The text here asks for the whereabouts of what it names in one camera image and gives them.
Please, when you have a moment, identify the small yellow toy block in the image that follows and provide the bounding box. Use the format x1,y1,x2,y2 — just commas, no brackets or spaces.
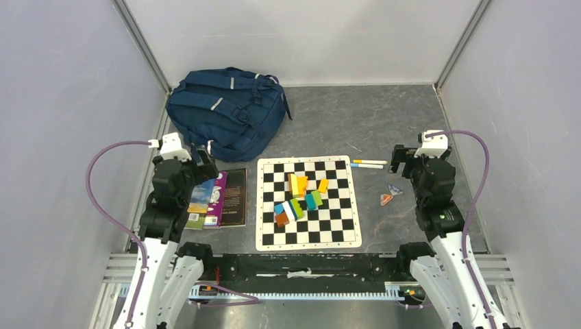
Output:
317,178,329,194

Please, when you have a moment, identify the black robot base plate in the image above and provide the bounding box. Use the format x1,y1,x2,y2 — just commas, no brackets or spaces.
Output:
200,253,416,293

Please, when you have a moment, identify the orange triangular card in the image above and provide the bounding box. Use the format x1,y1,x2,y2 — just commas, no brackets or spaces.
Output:
380,194,393,206

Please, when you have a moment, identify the purple book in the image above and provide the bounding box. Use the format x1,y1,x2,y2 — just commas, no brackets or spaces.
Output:
203,171,227,229

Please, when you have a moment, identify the black and white chessboard mat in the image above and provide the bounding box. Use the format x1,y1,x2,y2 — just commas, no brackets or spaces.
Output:
256,155,362,252

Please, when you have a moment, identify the brown orange toy block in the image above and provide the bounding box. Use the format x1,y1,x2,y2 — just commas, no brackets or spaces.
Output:
275,212,290,228

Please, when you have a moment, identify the blue tipped white marker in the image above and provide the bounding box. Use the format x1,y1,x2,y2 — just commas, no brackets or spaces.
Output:
350,163,384,169

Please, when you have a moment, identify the yellow tipped white marker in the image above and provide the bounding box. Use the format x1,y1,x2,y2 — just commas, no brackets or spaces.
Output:
352,159,388,165

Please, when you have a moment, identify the aluminium frame rail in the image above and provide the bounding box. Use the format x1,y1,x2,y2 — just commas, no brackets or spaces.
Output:
101,254,516,302

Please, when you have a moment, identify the teal toy block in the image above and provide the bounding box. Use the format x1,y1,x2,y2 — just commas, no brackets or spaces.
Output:
304,193,317,211

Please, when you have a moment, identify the navy blue backpack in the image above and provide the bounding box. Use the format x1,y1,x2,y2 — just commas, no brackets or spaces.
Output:
165,67,291,162

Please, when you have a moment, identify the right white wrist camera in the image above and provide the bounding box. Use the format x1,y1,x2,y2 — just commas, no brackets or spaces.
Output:
414,130,449,158

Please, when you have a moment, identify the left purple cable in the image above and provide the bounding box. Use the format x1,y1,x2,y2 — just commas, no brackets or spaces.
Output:
86,141,160,329

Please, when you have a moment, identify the black hardcover book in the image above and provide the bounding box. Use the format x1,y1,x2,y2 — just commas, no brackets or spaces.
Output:
220,168,247,228

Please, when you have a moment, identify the light blue toy block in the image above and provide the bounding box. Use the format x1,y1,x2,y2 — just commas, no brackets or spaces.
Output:
274,203,285,215

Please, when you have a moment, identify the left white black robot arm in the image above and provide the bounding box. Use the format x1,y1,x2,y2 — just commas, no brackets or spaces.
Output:
114,148,219,328

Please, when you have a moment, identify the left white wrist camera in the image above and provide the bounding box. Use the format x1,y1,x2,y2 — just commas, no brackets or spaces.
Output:
147,132,192,162

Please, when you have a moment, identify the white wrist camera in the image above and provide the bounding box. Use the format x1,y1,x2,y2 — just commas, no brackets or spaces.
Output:
147,132,192,162
414,130,449,158

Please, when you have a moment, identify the blue landscape cover book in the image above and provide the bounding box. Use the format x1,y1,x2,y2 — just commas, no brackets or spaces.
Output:
185,179,215,230

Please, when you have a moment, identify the yellow green toy block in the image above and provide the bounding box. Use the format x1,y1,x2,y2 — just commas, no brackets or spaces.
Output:
288,173,299,197

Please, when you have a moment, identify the blue triangular card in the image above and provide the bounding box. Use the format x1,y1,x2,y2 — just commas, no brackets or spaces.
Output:
388,184,403,195

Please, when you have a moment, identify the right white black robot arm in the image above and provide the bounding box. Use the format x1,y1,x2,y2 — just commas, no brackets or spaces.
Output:
390,145,511,328

